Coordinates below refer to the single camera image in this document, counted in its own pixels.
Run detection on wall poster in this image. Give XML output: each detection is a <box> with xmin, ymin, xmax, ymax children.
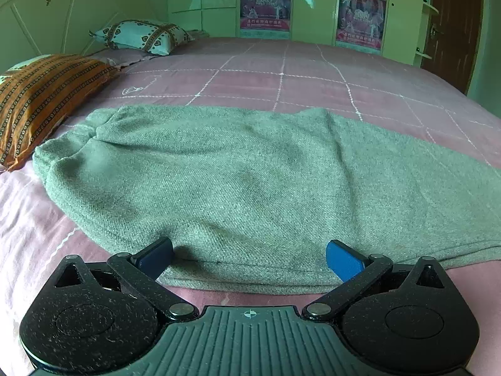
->
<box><xmin>336</xmin><ymin>0</ymin><xmax>389</xmax><ymax>51</ymax></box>
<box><xmin>240</xmin><ymin>0</ymin><xmax>293</xmax><ymax>32</ymax></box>

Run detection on white wardrobe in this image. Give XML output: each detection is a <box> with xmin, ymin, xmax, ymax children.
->
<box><xmin>167</xmin><ymin>0</ymin><xmax>433</xmax><ymax>68</ymax></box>

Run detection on orange striped pillow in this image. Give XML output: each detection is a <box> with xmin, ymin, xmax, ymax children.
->
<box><xmin>0</xmin><ymin>54</ymin><xmax>118</xmax><ymax>172</ymax></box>

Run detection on white patterned pillow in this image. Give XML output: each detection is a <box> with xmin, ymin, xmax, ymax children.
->
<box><xmin>89</xmin><ymin>19</ymin><xmax>195</xmax><ymax>56</ymax></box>

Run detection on pink checked bed sheet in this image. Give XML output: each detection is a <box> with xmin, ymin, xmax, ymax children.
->
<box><xmin>0</xmin><ymin>37</ymin><xmax>501</xmax><ymax>376</ymax></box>

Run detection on pink flat pillow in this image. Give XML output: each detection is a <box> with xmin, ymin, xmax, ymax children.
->
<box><xmin>85</xmin><ymin>46</ymin><xmax>157</xmax><ymax>72</ymax></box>

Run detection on brown wooden door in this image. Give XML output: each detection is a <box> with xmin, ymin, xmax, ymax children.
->
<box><xmin>421</xmin><ymin>0</ymin><xmax>485</xmax><ymax>95</ymax></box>

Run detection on white corner shelf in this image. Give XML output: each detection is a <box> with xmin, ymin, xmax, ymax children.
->
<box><xmin>415</xmin><ymin>0</ymin><xmax>439</xmax><ymax>62</ymax></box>

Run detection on white headboard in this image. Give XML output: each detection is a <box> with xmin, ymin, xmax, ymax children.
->
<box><xmin>0</xmin><ymin>0</ymin><xmax>130</xmax><ymax>72</ymax></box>

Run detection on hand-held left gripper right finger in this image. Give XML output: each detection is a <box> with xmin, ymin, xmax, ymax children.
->
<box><xmin>302</xmin><ymin>240</ymin><xmax>452</xmax><ymax>322</ymax></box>

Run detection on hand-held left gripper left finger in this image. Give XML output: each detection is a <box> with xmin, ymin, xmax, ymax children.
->
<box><xmin>50</xmin><ymin>237</ymin><xmax>196</xmax><ymax>320</ymax></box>

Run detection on grey-green knit pants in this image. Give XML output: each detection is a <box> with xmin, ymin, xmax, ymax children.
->
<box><xmin>32</xmin><ymin>105</ymin><xmax>501</xmax><ymax>295</ymax></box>

